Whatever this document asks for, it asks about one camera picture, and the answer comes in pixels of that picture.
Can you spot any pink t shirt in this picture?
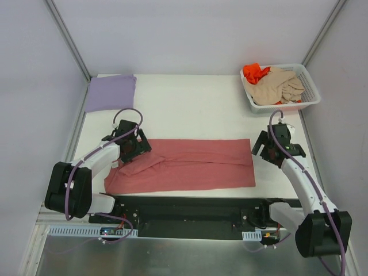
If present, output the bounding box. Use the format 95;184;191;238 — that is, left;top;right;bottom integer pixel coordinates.
104;139;256;195

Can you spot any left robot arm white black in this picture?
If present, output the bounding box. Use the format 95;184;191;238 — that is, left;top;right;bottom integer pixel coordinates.
44;120;151;224

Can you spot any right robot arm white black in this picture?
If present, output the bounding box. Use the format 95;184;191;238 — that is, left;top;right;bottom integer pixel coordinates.
251;123;352;258

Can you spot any beige t shirt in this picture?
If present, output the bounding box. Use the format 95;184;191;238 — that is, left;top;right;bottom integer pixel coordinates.
243;66;305;106

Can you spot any folded purple t shirt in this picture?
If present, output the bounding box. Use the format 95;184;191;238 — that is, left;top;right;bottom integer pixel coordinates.
85;75;137;113

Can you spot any white plastic basket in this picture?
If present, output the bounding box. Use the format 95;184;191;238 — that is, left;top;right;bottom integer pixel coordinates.
240;64;321;113

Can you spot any orange t shirt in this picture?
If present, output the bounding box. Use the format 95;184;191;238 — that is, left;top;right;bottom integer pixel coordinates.
242;63;271;85

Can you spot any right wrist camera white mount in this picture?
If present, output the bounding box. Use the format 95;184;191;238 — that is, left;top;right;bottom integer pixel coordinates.
285;123;296;136

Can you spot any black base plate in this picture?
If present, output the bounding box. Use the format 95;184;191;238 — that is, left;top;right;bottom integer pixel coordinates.
89;195;301;240

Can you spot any right white cable duct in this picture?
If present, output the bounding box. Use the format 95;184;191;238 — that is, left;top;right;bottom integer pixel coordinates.
241;229;280;242

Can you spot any white cable duct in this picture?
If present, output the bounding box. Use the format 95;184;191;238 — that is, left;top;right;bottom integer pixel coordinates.
241;229;280;242
48;225;138;238

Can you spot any left white cable duct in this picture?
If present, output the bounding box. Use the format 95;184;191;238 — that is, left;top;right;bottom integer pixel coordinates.
48;225;138;238

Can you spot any left aluminium frame post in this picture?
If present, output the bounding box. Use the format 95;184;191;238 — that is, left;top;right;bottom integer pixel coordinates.
43;0;91;82

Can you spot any aluminium frame post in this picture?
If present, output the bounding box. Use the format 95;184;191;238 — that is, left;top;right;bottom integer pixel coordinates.
43;0;91;82
301;0;348;67

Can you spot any right aluminium frame post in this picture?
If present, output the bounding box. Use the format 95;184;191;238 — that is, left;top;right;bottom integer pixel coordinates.
301;0;348;67

